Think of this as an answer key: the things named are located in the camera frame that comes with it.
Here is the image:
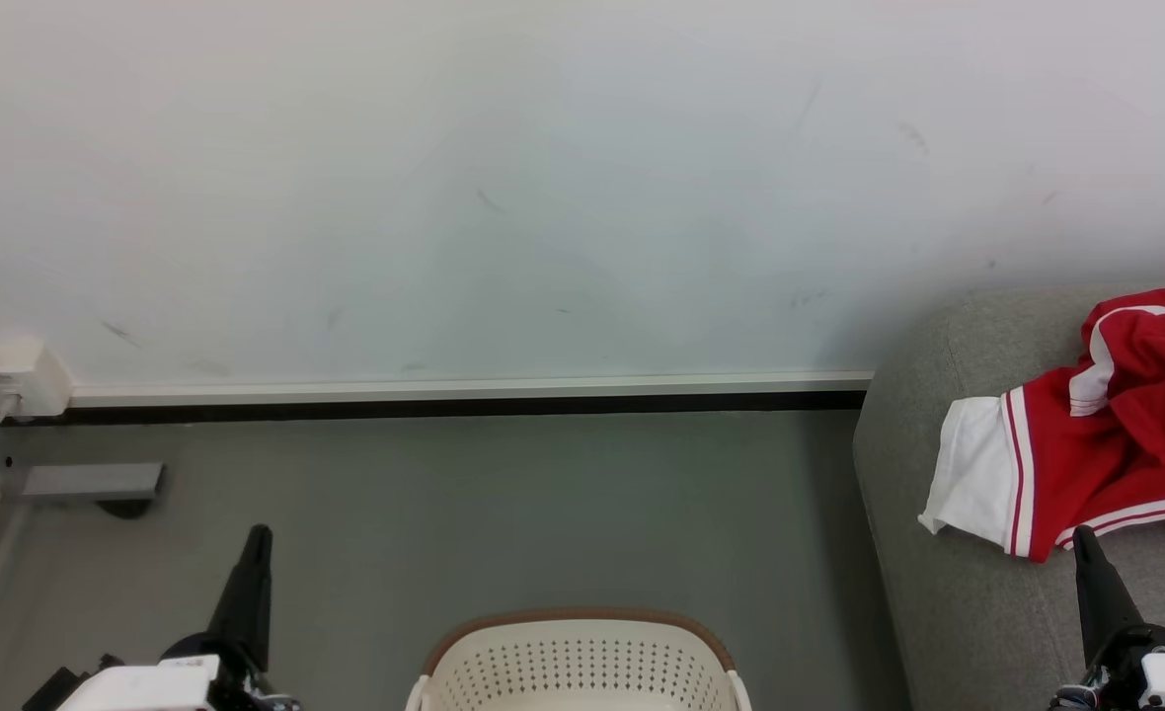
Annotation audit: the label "white wall power box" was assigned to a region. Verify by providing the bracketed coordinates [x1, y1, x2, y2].
[0, 337, 73, 420]

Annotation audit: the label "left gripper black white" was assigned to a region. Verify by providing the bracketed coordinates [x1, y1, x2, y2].
[55, 524, 275, 711]

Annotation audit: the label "red and white jersey garment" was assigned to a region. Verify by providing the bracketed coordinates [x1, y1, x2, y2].
[918, 281, 1165, 564]

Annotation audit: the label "grey metal support foot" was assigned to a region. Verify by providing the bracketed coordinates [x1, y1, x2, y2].
[18, 461, 167, 504]

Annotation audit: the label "light grey fabric sofa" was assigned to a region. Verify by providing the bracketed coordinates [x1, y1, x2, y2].
[852, 284, 1165, 711]

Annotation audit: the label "cream perforated laundry basket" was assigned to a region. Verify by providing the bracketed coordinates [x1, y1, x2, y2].
[405, 608, 753, 711]

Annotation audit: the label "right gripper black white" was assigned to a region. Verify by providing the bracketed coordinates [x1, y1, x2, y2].
[1072, 525, 1165, 711]

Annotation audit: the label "white and dark baseboard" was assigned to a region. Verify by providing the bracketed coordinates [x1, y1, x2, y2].
[0, 370, 876, 428]

